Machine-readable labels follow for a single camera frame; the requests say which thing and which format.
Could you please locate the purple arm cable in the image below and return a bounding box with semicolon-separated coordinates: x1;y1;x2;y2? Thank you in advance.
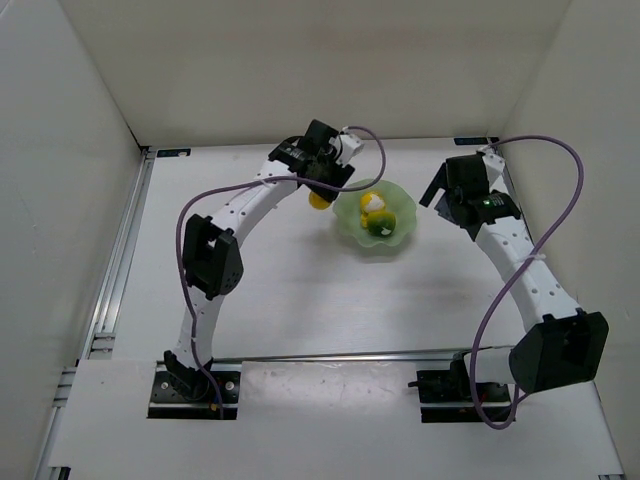
177;124;387;416
469;133;586;431

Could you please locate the yellow fake pear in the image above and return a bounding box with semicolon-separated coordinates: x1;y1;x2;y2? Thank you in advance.
308;191;331;210

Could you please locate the blue label right corner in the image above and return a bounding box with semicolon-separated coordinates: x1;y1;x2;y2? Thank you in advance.
453;137;490;146

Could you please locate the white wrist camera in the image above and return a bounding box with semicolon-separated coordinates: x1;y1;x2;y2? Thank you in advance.
330;129;364;165
477;147;505;189

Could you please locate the peeled fake lemon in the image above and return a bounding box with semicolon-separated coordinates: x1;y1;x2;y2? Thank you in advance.
359;191;386;228

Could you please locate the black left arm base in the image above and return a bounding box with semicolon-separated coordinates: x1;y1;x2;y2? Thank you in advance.
147;363;241;421

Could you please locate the green scalloped fruit bowl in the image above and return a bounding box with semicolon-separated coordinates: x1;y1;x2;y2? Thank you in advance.
333;180;417;248

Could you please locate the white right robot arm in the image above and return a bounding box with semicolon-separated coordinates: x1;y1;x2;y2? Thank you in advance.
420;152;609;394

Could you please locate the aluminium frame rail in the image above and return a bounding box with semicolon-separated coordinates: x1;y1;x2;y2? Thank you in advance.
494;134;625;479
33;147;155;479

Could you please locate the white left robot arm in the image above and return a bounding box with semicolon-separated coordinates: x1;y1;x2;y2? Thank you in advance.
164;120;364;399

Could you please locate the aluminium frame rail left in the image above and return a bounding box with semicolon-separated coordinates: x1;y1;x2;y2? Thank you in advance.
33;147;155;479

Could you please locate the green yellow fake mango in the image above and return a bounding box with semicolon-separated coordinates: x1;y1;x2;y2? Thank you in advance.
366;210;397;238

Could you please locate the aluminium frame rail right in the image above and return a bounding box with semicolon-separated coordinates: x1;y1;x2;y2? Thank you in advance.
494;134;625;479

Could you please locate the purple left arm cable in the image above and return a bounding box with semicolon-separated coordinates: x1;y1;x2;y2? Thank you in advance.
177;124;387;416

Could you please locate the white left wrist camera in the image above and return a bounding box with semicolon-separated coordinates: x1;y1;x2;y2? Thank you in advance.
330;129;364;165

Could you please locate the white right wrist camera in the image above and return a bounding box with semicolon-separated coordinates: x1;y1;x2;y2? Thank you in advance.
477;147;505;189

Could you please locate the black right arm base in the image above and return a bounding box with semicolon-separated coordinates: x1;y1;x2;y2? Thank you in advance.
408;353;512;424

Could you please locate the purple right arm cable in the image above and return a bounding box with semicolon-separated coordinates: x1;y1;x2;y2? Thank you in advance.
469;133;586;431

